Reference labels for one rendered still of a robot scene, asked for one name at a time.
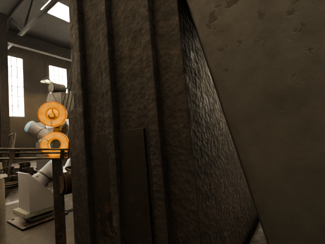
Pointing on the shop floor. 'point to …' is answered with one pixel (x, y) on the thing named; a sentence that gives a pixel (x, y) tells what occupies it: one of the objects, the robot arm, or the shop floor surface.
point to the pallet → (24, 166)
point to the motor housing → (65, 183)
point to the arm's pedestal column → (31, 222)
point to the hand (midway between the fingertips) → (52, 111)
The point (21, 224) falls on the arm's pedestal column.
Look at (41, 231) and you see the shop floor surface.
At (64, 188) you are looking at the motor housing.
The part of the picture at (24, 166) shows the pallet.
